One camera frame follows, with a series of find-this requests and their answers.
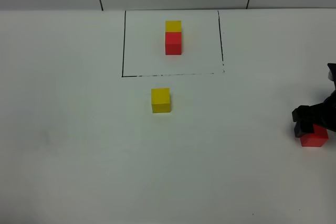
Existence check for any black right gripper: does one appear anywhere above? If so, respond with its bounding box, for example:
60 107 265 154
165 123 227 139
291 62 336 138

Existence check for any red template cube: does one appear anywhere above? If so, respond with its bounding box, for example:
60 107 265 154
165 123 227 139
165 32 182 55

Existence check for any yellow template cube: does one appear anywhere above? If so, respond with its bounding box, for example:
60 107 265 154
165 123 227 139
165 20 182 33

